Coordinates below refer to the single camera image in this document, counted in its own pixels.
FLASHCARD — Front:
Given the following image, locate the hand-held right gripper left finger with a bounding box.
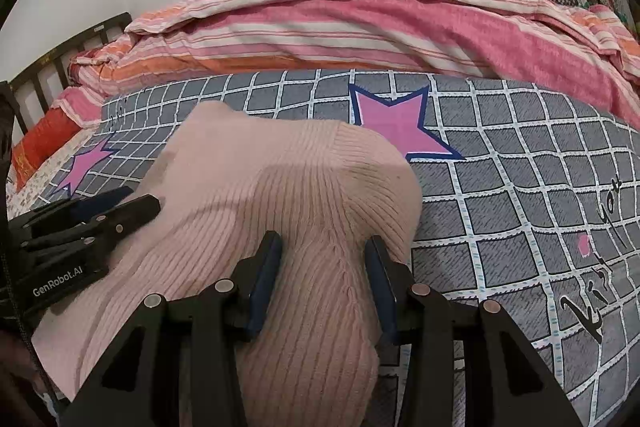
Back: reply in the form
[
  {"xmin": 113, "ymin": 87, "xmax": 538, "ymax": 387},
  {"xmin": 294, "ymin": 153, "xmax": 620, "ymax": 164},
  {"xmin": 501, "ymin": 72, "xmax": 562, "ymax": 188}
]
[{"xmin": 75, "ymin": 231, "xmax": 284, "ymax": 427}]

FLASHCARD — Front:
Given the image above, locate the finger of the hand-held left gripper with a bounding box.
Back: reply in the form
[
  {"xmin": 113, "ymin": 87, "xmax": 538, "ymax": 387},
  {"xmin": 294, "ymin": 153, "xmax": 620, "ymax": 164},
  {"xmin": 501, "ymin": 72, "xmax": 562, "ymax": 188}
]
[
  {"xmin": 25, "ymin": 195, "xmax": 162, "ymax": 268},
  {"xmin": 30, "ymin": 186, "xmax": 135, "ymax": 229}
]

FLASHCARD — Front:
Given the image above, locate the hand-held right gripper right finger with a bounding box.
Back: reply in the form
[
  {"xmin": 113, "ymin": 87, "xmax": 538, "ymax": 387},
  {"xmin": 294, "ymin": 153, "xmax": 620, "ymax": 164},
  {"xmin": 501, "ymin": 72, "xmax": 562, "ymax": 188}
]
[{"xmin": 364, "ymin": 237, "xmax": 583, "ymax": 427}]

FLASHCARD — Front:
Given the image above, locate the pink ribbed knit sweater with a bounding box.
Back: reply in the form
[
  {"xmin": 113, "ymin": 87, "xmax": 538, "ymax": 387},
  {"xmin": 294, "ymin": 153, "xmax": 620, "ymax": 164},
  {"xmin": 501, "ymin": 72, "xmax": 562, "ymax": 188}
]
[{"xmin": 31, "ymin": 101, "xmax": 425, "ymax": 427}]

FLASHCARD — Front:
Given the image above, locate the white floral bed sheet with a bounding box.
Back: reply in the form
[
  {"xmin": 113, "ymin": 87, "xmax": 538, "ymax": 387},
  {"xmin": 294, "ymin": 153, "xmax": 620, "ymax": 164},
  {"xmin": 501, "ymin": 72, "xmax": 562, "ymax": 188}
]
[{"xmin": 7, "ymin": 129, "xmax": 96, "ymax": 218}]

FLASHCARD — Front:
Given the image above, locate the red orange pillow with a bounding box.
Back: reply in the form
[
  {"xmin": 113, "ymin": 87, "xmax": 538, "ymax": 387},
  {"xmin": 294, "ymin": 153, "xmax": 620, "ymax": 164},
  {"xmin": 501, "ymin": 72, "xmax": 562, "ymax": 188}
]
[{"xmin": 10, "ymin": 107, "xmax": 83, "ymax": 192}]

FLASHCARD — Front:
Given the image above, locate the grey checked star bedsheet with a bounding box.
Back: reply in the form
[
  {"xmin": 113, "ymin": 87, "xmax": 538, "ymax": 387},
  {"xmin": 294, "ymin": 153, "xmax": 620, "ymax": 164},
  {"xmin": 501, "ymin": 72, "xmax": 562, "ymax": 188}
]
[{"xmin": 37, "ymin": 69, "xmax": 640, "ymax": 427}]

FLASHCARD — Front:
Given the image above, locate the dark wooden bed headboard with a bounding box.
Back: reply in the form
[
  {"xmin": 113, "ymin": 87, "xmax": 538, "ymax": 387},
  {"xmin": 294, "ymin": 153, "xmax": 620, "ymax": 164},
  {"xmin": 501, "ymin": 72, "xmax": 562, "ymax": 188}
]
[{"xmin": 7, "ymin": 12, "xmax": 133, "ymax": 135}]

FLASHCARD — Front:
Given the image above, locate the pink orange striped quilt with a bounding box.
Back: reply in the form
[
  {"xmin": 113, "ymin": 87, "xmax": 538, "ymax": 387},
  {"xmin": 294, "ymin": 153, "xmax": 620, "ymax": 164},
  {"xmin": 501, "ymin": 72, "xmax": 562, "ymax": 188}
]
[{"xmin": 50, "ymin": 0, "xmax": 640, "ymax": 130}]

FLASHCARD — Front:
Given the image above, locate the black cable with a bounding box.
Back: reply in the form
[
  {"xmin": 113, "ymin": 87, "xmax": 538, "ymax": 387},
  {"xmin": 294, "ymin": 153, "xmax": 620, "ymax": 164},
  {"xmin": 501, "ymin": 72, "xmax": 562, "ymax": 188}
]
[{"xmin": 0, "ymin": 79, "xmax": 56, "ymax": 413}]

